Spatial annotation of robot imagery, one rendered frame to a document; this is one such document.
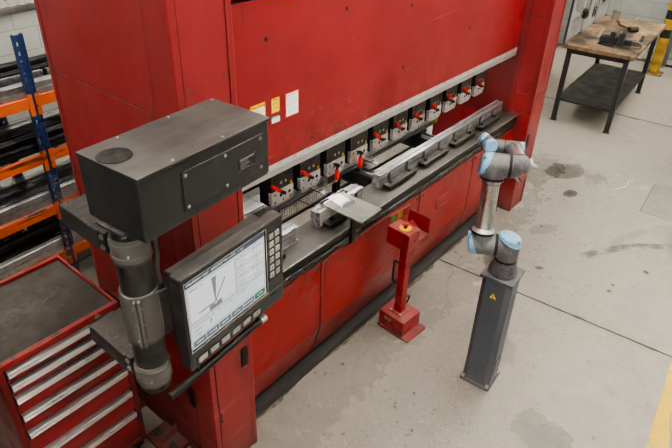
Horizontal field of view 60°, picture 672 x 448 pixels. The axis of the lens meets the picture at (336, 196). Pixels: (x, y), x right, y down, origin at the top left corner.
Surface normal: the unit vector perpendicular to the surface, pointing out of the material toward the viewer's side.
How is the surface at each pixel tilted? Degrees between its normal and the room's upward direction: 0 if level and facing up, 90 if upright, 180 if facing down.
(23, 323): 0
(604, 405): 0
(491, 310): 90
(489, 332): 90
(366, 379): 0
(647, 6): 90
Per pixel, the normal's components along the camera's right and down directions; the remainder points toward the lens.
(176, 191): 0.82, 0.31
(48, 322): 0.03, -0.86
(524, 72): -0.64, 0.38
